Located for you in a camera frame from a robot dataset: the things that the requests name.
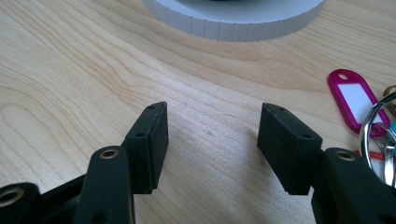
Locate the white round ribbed container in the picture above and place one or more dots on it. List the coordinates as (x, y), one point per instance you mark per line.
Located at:
(233, 18)

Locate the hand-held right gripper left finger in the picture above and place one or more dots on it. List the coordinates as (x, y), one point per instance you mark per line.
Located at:
(146, 149)

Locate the magenta key tag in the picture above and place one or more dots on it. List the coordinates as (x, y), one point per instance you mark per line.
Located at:
(355, 99)

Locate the brass key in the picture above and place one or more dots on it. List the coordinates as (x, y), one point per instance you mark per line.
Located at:
(390, 99)

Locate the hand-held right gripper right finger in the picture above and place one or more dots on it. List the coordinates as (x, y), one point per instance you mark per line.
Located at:
(289, 155)

